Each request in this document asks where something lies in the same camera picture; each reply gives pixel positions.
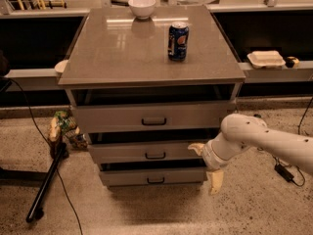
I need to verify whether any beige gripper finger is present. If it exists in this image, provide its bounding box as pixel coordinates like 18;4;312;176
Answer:
188;143;203;156
208;169;224;195

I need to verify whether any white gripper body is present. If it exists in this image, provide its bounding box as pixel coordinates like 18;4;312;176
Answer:
201;133;248;171

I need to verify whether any grey drawer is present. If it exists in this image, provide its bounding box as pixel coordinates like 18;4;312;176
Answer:
99;167;207;187
71;101;236;133
88;140;205;165

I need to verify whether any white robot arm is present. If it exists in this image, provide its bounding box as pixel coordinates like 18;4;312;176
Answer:
188;114;313;195

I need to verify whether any grey bottom drawer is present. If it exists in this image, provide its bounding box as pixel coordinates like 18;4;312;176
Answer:
99;167;207;187

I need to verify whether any grey top drawer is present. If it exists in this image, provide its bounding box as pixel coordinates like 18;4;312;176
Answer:
71;101;236;133

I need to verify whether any grey drawer cabinet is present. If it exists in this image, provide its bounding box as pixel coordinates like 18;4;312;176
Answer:
58;5;246;192

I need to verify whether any white foam takeout box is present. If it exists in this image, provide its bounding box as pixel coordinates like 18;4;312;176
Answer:
247;50;286;69

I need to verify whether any blue soda can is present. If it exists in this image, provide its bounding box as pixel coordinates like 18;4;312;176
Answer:
167;22;189;62

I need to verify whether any small black yellow object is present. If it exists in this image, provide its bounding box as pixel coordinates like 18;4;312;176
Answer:
285;57;299;69

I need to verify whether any green snack bag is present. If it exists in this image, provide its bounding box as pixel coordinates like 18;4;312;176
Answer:
49;111;88;150

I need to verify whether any black pole stand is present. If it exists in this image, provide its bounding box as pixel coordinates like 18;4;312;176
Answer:
25;143;67;223

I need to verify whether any white ceramic bowl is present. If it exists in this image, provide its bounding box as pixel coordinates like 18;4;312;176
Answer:
128;0;157;20

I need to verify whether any white plate on ledge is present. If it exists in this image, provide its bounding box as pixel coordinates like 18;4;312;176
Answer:
55;60;67;73

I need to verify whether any black power adapter with cable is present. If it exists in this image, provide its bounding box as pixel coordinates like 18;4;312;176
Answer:
274;158;306;187

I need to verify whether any black cable at right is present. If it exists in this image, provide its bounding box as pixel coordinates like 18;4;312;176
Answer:
296;96;313;136

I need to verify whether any black cable on left floor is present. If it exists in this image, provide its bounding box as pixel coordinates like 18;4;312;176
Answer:
0;76;84;235

